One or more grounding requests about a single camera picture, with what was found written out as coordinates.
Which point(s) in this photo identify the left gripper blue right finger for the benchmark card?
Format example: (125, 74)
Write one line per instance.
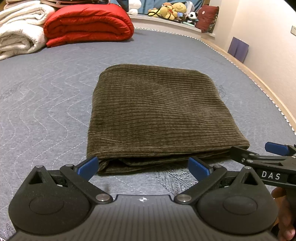
(209, 178)

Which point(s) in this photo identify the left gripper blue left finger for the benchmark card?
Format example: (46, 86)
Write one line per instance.
(78, 177)

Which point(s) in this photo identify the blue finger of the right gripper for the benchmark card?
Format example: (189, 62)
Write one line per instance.
(280, 149)

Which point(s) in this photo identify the person's right hand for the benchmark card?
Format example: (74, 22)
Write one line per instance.
(285, 215)

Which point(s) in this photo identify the grey quilted mattress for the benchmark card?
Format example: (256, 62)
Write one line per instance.
(46, 101)

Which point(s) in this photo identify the red folded comforter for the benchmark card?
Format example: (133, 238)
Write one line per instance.
(88, 23)

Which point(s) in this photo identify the dark red cushion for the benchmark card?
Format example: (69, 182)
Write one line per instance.
(207, 18)

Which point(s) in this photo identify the white folded blanket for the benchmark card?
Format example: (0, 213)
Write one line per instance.
(22, 28)

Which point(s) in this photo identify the panda plush toy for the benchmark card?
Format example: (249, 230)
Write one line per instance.
(192, 18)

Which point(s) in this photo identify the yellow plush toy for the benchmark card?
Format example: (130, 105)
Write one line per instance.
(173, 12)

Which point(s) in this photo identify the blue curtain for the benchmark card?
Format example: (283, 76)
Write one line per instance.
(150, 4)

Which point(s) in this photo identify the white plush toy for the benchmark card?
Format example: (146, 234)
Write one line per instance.
(133, 6)

